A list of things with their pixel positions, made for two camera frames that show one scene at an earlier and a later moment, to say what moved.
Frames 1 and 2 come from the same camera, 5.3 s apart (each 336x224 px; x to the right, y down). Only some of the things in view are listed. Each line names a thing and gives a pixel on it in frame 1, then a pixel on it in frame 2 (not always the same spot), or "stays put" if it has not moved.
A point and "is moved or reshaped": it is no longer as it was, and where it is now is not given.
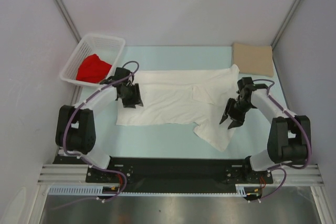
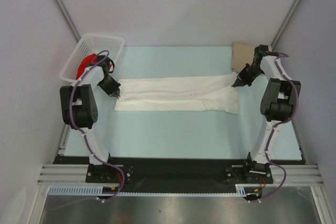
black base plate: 147,176 stays put
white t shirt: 197,97 is moved or reshaped
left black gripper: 135,99 → 113,90
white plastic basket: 94,60 stays put
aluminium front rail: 53,174 stays put
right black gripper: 230,111 → 242,79
